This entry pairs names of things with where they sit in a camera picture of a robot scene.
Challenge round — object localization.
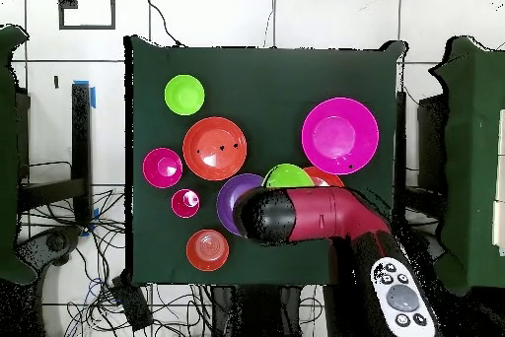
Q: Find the large green bowl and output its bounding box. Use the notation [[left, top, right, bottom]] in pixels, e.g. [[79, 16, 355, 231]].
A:
[[261, 163, 316, 189]]

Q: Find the tangle of floor cables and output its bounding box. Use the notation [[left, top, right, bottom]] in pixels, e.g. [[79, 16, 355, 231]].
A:
[[19, 188, 214, 337]]

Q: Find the gray pedestal leg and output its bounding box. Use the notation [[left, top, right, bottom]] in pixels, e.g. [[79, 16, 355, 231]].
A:
[[15, 225, 84, 275]]

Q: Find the black tape square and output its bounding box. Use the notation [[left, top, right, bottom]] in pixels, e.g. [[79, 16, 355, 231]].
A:
[[57, 0, 117, 32]]

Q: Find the blue tape strip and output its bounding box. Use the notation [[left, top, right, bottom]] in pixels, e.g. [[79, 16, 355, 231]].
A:
[[80, 207, 101, 237], [73, 79, 97, 109]]

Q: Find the black metal stand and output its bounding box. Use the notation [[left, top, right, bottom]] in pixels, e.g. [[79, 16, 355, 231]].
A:
[[394, 90, 449, 232], [17, 83, 93, 228]]

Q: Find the dark green tablecloth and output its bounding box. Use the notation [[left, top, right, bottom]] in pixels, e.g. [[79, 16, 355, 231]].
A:
[[124, 34, 407, 289]]

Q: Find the black floor cable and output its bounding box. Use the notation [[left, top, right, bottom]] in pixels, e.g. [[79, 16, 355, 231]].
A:
[[141, 0, 185, 48]]

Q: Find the large pink bowl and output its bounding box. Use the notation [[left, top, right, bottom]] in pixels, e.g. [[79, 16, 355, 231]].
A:
[[301, 97, 381, 176]]

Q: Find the purple bowl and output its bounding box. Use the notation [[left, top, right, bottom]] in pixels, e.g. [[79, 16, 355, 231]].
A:
[[215, 172, 266, 237]]

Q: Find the large orange bowl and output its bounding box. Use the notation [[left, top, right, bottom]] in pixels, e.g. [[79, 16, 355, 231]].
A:
[[181, 116, 249, 182], [302, 166, 345, 189]]

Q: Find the green cloth covered table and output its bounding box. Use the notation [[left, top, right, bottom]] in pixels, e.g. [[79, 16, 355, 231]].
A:
[[0, 24, 37, 286], [428, 34, 505, 295]]

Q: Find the red cup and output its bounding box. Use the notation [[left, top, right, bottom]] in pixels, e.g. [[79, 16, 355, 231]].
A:
[[170, 188, 201, 220]]

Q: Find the black power box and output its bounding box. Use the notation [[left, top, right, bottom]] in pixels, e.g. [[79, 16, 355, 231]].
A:
[[109, 275, 154, 332]]

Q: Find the small orange bowl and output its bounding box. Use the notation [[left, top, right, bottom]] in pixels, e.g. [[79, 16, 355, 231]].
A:
[[185, 229, 231, 273]]

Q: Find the small green bowl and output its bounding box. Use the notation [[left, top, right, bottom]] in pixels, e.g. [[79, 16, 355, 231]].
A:
[[164, 73, 206, 116]]

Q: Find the small red bowl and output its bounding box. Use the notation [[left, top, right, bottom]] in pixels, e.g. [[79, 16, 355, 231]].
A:
[[142, 147, 184, 189]]

